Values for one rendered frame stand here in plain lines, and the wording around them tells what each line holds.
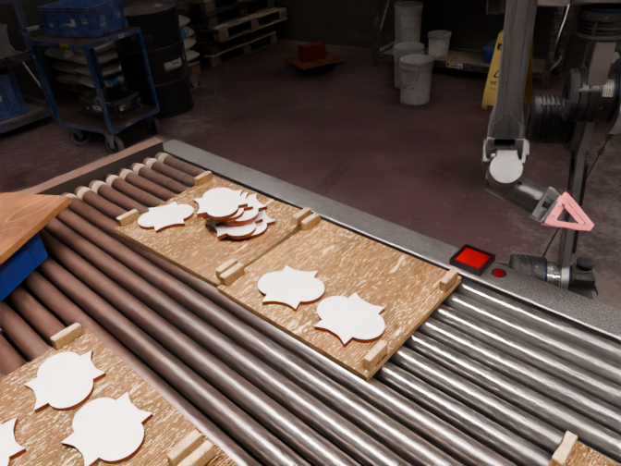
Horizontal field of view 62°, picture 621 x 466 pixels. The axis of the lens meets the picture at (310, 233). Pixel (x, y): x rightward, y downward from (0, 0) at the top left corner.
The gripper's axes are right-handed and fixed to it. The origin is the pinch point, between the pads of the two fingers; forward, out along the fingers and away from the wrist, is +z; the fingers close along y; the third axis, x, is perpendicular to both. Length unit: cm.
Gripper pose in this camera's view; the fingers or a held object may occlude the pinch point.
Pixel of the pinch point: (584, 225)
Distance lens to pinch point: 111.0
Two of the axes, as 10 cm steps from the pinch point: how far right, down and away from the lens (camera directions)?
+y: -3.7, 0.1, -9.3
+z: 8.0, 5.1, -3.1
